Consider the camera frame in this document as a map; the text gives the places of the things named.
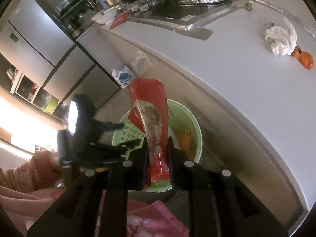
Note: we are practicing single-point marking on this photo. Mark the white bag with blue print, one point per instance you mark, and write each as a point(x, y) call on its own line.
point(123, 77)

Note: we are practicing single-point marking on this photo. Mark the green box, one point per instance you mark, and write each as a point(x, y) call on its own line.
point(51, 105)

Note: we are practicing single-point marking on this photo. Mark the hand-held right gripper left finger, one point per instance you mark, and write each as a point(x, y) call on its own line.
point(142, 167)

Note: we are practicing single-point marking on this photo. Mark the crumpled white tissue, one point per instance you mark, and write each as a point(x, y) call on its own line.
point(279, 38)

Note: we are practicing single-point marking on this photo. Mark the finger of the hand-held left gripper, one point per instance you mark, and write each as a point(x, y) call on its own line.
point(116, 149)
point(108, 126)

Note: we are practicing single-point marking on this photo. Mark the green plastic trash basket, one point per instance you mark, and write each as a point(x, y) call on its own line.
point(180, 117)

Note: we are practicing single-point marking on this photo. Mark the crumpled clear plastic bag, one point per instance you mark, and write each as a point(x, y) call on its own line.
point(142, 61)

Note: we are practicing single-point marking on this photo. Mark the small red packet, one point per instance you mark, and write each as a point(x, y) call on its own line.
point(119, 20)

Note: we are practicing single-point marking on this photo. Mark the dark display cabinet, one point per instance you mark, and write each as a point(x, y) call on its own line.
point(24, 86)

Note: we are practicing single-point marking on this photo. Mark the orange foam fruit net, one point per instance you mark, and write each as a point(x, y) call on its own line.
point(185, 143)

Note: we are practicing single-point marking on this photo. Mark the red snack package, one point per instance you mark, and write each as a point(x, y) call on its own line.
point(150, 96)

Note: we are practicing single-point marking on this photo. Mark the steel pot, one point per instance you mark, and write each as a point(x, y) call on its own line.
point(109, 2)

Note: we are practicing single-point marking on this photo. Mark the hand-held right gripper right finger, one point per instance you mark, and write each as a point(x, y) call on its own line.
point(176, 170)

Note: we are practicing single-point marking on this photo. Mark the small seasoning jar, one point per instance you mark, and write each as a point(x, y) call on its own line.
point(135, 8)
point(144, 7)

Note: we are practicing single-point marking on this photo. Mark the white bowl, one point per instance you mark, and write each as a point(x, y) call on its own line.
point(105, 16)

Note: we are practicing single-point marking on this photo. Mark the silver foil tape strip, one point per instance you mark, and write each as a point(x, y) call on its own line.
point(195, 32)

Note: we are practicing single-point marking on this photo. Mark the orange peel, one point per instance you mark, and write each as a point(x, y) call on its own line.
point(306, 59)

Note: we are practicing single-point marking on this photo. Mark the silver refrigerator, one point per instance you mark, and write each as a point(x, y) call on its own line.
point(32, 34)

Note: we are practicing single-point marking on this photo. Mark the pink patterned clothing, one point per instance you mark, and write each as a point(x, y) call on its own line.
point(153, 217)

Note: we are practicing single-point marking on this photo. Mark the person's left hand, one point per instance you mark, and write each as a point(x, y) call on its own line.
point(44, 170)

